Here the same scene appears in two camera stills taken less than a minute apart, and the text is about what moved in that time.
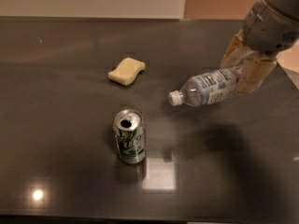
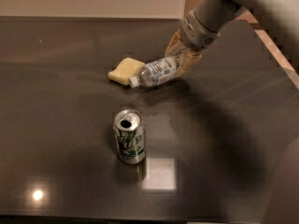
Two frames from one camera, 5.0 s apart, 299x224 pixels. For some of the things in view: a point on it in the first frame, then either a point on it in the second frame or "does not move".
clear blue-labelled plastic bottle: x=208 y=89 to x=156 y=73
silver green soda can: x=129 y=128 does not move
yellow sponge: x=126 y=72 does not move
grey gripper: x=267 y=29 to x=196 y=33
